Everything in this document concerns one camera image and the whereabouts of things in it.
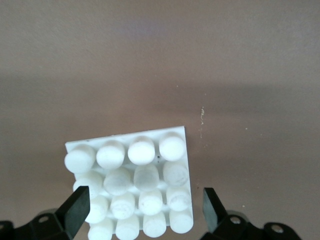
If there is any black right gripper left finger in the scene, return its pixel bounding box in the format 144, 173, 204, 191
0, 186, 91, 240

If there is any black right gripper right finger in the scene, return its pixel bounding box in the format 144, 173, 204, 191
199, 187, 303, 240

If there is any white studded base plate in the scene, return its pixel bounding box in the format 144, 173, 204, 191
64, 125, 195, 240

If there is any brown table cover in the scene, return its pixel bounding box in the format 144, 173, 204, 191
0, 0, 320, 240

